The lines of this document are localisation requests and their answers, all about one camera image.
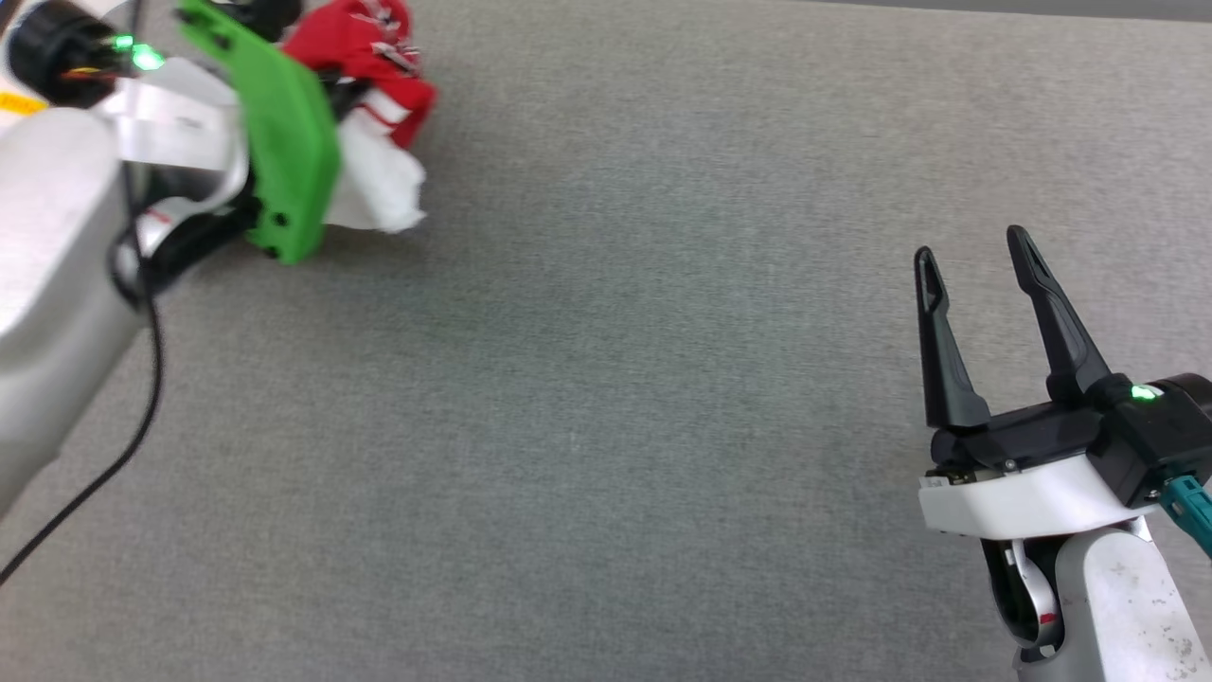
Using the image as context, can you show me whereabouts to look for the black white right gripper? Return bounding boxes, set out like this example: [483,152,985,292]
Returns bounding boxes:
[914,224,1161,541]

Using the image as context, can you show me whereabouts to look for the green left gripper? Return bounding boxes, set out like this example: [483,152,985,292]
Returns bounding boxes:
[175,0,373,265]

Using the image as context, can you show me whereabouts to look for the red and white basketball jersey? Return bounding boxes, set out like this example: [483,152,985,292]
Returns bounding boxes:
[282,0,438,235]

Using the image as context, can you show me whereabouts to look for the teal cable connector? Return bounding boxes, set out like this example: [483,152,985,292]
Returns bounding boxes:
[1159,476,1212,560]

